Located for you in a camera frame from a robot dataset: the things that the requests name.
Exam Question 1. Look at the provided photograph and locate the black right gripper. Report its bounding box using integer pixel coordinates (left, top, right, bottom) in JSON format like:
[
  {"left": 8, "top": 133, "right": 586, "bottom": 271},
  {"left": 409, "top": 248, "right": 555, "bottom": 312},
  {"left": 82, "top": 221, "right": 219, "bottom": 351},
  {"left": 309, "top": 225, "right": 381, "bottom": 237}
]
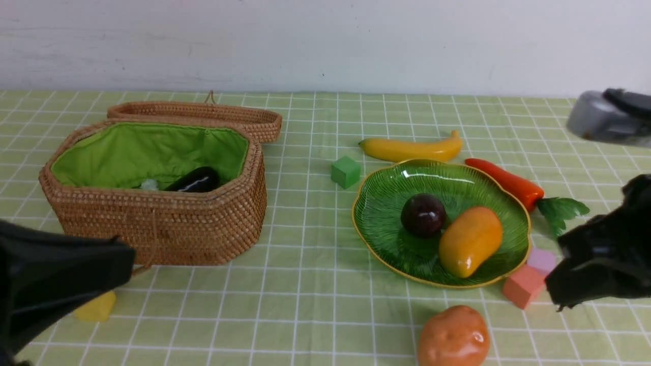
[{"left": 545, "top": 174, "right": 650, "bottom": 311}]

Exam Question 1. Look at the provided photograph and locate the orange toy carrot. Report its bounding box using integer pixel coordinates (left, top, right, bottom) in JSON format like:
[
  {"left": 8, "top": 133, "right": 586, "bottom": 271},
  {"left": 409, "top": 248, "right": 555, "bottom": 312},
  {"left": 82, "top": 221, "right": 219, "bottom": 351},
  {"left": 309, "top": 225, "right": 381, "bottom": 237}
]
[{"left": 464, "top": 158, "right": 590, "bottom": 238}]

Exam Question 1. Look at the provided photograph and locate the orange yellow toy mango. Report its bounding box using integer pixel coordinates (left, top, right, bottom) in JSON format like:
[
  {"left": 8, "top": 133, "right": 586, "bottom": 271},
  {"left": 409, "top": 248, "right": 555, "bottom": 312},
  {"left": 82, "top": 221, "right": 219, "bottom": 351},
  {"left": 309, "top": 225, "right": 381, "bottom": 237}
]
[{"left": 438, "top": 206, "right": 503, "bottom": 279}]

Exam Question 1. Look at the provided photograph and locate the brown toy potato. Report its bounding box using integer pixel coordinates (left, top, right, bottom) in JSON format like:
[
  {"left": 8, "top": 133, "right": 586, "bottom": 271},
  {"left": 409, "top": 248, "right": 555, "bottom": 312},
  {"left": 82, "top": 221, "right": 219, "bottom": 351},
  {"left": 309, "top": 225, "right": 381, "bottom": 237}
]
[{"left": 417, "top": 305, "right": 490, "bottom": 365}]

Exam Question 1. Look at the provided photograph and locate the dark purple toy plum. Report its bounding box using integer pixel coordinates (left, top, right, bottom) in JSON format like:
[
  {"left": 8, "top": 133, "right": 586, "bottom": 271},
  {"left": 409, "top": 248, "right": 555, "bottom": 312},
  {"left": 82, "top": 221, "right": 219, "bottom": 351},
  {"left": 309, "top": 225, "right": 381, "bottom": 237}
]
[{"left": 400, "top": 194, "right": 448, "bottom": 239}]

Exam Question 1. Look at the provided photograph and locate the yellow toy banana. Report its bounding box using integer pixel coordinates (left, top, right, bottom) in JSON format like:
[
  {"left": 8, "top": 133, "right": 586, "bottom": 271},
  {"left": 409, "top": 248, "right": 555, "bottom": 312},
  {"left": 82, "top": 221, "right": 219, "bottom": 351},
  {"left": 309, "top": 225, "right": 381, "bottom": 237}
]
[{"left": 358, "top": 130, "right": 463, "bottom": 163}]

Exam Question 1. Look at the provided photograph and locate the purple toy eggplant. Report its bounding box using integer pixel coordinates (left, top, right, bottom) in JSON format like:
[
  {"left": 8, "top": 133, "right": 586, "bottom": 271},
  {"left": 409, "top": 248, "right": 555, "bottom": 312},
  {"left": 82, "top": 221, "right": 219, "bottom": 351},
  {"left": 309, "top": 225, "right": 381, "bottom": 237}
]
[{"left": 164, "top": 166, "right": 222, "bottom": 193}]

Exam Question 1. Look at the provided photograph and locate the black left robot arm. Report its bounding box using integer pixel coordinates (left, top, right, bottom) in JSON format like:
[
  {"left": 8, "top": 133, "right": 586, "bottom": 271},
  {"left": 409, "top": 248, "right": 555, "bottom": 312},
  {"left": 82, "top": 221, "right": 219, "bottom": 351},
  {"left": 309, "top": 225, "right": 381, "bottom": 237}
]
[{"left": 1, "top": 221, "right": 136, "bottom": 365}]

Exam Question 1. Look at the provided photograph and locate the lilac foam cube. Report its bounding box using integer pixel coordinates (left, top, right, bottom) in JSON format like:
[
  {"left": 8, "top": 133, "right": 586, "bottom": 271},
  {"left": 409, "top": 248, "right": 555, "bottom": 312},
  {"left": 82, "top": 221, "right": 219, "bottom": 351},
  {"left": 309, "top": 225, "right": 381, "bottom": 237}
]
[{"left": 527, "top": 248, "right": 556, "bottom": 277}]

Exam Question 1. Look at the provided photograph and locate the pink foam cube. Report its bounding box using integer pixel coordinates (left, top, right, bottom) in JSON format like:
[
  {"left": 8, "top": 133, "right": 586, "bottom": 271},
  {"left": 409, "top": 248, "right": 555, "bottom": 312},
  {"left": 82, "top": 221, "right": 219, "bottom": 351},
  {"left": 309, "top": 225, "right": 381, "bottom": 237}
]
[{"left": 502, "top": 264, "right": 546, "bottom": 310}]

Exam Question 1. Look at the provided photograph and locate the green glass leaf plate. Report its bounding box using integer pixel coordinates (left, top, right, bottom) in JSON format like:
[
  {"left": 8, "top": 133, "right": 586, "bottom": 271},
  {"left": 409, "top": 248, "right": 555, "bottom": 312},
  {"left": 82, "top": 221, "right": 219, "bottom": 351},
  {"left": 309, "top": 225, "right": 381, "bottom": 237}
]
[{"left": 351, "top": 159, "right": 532, "bottom": 289}]

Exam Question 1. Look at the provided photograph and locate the green foam cube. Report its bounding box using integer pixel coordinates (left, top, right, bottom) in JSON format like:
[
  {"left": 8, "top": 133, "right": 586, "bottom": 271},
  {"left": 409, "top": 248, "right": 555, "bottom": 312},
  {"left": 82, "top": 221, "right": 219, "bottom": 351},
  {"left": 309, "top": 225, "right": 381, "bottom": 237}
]
[{"left": 330, "top": 156, "right": 361, "bottom": 190}]

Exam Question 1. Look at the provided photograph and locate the green checkered tablecloth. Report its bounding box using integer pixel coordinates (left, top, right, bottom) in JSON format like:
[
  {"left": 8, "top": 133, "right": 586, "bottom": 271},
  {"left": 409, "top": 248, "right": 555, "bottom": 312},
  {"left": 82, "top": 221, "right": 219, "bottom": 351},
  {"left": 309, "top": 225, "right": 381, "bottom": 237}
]
[{"left": 21, "top": 93, "right": 650, "bottom": 365}]

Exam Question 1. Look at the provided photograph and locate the woven wicker basket lid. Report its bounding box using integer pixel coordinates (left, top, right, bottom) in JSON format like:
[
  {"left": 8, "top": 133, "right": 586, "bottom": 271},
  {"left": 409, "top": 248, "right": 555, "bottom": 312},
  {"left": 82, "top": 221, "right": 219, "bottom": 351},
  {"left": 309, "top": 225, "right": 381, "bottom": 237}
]
[{"left": 107, "top": 92, "right": 283, "bottom": 143}]

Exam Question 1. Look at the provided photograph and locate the woven wicker basket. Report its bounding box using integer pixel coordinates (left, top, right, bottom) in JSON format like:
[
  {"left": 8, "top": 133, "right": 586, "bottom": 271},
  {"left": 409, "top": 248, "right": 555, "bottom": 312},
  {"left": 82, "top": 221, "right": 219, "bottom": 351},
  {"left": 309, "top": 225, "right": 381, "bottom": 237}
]
[{"left": 39, "top": 118, "right": 268, "bottom": 266}]

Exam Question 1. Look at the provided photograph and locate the yellow foam block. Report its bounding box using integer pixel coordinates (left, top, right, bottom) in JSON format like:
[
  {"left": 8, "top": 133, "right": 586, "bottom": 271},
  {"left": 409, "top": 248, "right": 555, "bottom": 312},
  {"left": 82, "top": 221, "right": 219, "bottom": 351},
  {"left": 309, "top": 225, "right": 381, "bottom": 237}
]
[{"left": 73, "top": 290, "right": 116, "bottom": 322}]

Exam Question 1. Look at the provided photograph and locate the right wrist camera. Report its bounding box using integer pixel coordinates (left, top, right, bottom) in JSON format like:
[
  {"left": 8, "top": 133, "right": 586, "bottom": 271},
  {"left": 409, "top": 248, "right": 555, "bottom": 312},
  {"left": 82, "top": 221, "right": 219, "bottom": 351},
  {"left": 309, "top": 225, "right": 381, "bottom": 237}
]
[{"left": 567, "top": 88, "right": 650, "bottom": 148}]

